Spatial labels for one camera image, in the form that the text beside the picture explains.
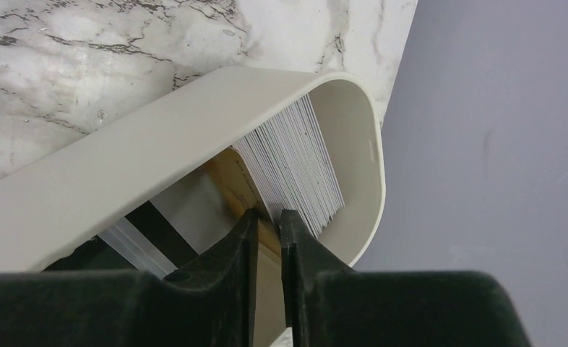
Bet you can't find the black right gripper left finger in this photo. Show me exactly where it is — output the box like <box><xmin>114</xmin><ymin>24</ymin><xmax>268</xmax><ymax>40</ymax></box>
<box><xmin>0</xmin><ymin>209</ymin><xmax>259</xmax><ymax>346</ymax></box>

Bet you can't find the grey card stack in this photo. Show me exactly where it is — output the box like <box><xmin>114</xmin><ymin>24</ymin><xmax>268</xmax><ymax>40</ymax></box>
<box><xmin>232</xmin><ymin>95</ymin><xmax>345</xmax><ymax>238</ymax></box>

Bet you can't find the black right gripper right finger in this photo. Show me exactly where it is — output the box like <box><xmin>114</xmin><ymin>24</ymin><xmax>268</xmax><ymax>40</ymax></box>
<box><xmin>279</xmin><ymin>210</ymin><xmax>530</xmax><ymax>346</ymax></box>

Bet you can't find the cream oblong plastic tray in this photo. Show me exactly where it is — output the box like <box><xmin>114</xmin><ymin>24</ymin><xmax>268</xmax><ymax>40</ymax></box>
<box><xmin>0</xmin><ymin>65</ymin><xmax>387</xmax><ymax>347</ymax></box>

